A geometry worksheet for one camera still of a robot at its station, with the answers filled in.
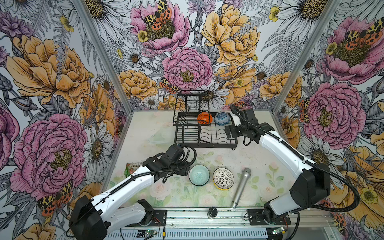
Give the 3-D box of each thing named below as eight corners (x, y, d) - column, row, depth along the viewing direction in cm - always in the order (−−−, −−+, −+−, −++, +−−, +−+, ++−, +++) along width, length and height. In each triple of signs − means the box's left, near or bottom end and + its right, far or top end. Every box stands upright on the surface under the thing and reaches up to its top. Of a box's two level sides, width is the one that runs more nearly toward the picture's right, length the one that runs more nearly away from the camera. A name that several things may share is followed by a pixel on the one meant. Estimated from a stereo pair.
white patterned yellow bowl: (213, 191, 84) (214, 187, 79) (212, 172, 91) (213, 167, 86) (233, 191, 84) (235, 187, 79) (230, 172, 91) (232, 167, 86)
